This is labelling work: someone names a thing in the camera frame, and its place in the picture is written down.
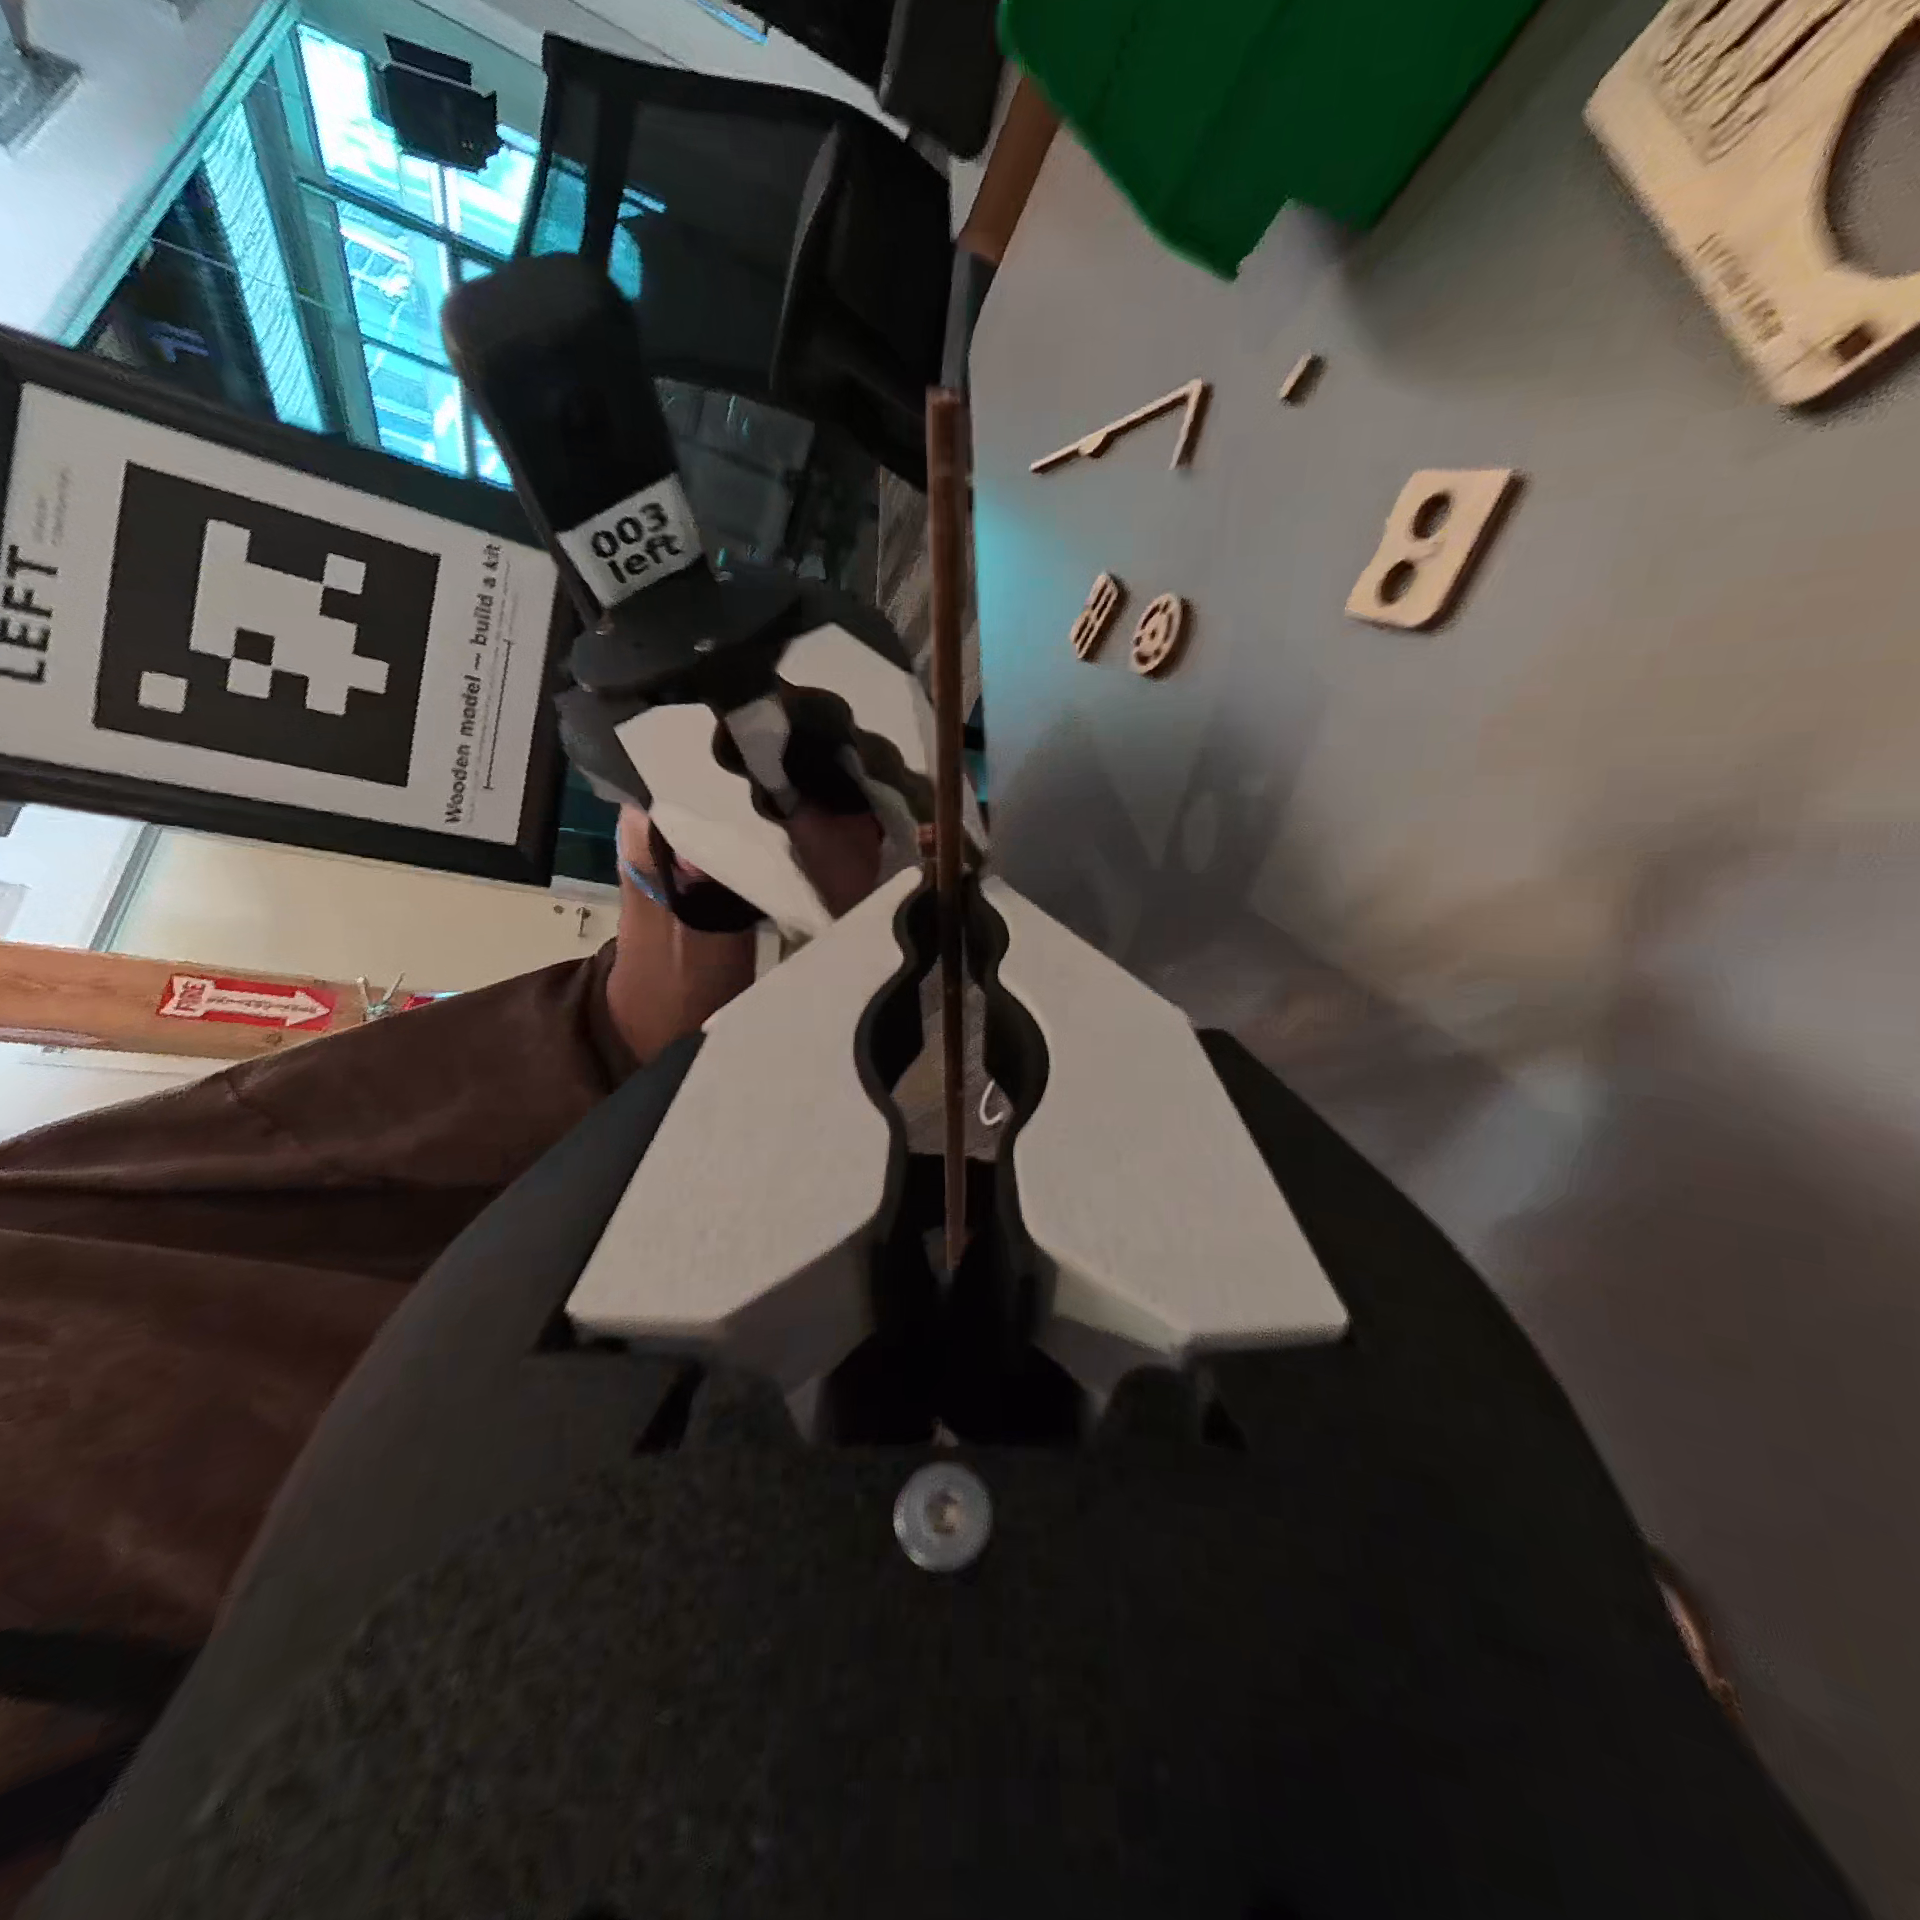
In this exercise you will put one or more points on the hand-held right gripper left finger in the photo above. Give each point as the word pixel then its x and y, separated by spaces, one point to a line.
pixel 735 1171

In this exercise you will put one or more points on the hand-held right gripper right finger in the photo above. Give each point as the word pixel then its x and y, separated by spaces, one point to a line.
pixel 1171 1184

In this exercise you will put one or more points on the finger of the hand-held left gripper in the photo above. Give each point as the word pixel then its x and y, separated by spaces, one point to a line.
pixel 706 796
pixel 878 676

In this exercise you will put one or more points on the thin wooden stick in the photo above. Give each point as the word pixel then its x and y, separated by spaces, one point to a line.
pixel 950 676

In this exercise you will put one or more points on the grey desk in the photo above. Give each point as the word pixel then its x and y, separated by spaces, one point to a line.
pixel 1501 825

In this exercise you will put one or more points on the person's left hand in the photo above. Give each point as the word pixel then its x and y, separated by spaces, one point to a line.
pixel 676 975

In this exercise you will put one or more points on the small wooden comb piece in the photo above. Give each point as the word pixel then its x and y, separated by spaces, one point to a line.
pixel 1095 616

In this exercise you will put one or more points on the black office chair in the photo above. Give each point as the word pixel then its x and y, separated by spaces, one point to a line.
pixel 722 225

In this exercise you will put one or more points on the window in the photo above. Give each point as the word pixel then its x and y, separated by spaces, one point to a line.
pixel 375 271

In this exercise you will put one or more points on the black box fixture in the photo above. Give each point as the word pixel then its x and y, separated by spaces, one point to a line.
pixel 436 100

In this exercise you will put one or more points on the angled wooden piece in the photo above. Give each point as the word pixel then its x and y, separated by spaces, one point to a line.
pixel 1126 425

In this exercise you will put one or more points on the red arrow sticker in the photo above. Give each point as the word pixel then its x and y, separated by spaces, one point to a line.
pixel 247 1003

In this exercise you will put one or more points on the tiny wooden bar piece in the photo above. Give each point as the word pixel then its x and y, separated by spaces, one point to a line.
pixel 1300 377

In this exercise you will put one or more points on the wooden plate with two holes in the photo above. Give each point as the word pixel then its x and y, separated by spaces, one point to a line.
pixel 1485 504

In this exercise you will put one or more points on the wooden beam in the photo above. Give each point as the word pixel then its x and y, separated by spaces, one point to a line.
pixel 90 998

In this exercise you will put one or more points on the green box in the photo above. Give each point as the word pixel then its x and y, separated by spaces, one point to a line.
pixel 1231 107

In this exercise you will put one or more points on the wooden cutout sheet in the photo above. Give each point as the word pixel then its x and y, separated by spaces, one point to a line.
pixel 1724 149

